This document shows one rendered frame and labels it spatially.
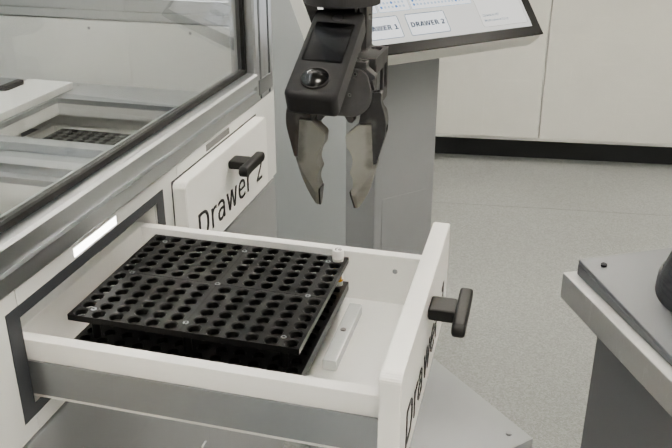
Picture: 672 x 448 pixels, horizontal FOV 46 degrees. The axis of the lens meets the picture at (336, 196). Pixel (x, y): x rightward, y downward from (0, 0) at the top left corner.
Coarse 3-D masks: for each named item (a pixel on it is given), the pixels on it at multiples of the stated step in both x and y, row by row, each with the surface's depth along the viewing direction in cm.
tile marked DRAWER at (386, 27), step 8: (384, 16) 146; (392, 16) 147; (376, 24) 145; (384, 24) 145; (392, 24) 146; (400, 24) 147; (376, 32) 144; (384, 32) 145; (392, 32) 146; (400, 32) 146; (376, 40) 143
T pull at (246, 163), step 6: (234, 156) 108; (240, 156) 108; (246, 156) 108; (252, 156) 108; (258, 156) 108; (264, 156) 110; (228, 162) 106; (234, 162) 106; (240, 162) 106; (246, 162) 105; (252, 162) 106; (258, 162) 108; (234, 168) 106; (240, 168) 104; (246, 168) 104; (252, 168) 105; (240, 174) 104; (246, 174) 104
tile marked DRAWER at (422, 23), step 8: (408, 16) 148; (416, 16) 149; (424, 16) 150; (432, 16) 151; (440, 16) 152; (408, 24) 148; (416, 24) 149; (424, 24) 149; (432, 24) 150; (440, 24) 151; (448, 24) 152; (416, 32) 148; (424, 32) 149; (432, 32) 150; (440, 32) 150
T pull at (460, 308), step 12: (468, 288) 74; (432, 300) 72; (444, 300) 72; (456, 300) 72; (468, 300) 72; (432, 312) 70; (444, 312) 70; (456, 312) 70; (468, 312) 70; (456, 324) 68; (456, 336) 68
